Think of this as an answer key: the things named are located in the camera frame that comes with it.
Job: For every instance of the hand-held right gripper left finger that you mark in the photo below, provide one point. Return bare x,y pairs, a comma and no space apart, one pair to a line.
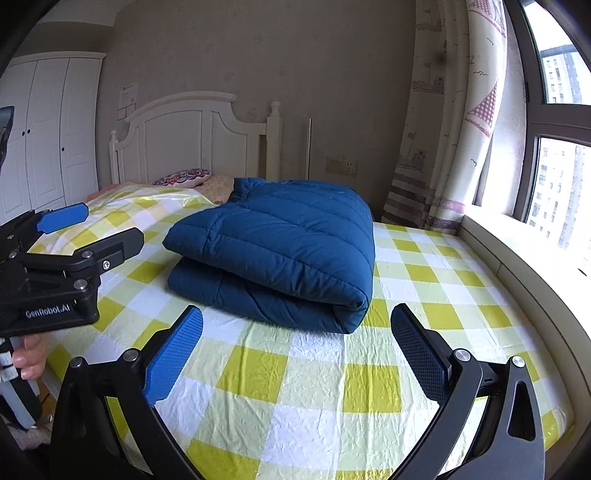
175,355

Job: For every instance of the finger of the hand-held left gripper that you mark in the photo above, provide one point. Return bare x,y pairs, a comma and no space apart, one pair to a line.
62,218
115,242

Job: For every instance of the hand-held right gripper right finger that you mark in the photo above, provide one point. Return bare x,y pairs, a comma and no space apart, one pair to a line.
420,355

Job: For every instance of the blue puffer jacket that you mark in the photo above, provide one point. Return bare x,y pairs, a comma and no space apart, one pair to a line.
277,244

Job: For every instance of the person's left hand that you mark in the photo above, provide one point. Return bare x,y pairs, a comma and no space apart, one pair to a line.
32,357

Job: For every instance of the pink cloth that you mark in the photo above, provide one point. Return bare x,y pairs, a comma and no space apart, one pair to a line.
115,186

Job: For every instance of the white wardrobe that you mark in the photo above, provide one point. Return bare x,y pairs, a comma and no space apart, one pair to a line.
46,138

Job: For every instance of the patterned pillow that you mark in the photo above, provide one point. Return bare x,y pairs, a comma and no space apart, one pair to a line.
182,177

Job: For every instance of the yellow checked bed sheet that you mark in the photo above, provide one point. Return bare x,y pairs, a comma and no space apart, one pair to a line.
323,383

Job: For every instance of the beige pillow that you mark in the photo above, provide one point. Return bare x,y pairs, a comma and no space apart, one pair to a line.
219,187

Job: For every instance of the white wooden headboard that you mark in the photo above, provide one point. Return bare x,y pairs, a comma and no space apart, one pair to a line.
184,138

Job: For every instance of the beige window sill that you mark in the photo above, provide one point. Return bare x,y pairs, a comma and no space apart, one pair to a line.
531,277

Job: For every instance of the metal pole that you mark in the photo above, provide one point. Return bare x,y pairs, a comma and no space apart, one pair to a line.
308,147

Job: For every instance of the printed curtain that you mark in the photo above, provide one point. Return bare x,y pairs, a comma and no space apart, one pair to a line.
457,115

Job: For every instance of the wall switch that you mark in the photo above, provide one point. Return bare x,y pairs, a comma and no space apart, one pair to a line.
126,114

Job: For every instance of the paper sheet on wall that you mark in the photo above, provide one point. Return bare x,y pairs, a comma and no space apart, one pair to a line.
129,95

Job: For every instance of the window with grey frame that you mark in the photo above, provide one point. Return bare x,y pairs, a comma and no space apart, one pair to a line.
531,124

